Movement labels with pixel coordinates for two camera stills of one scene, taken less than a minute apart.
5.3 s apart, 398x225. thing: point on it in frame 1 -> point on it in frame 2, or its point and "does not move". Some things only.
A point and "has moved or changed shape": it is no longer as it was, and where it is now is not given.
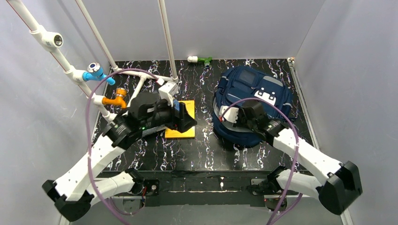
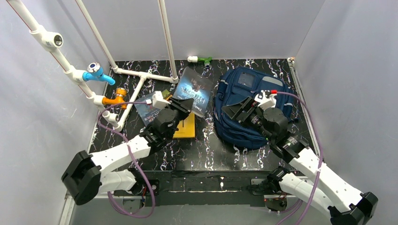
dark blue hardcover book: (148, 131) has moved or changed shape
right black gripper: (245, 114) does not move
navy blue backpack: (242, 83) does not move
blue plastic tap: (95, 72) does not move
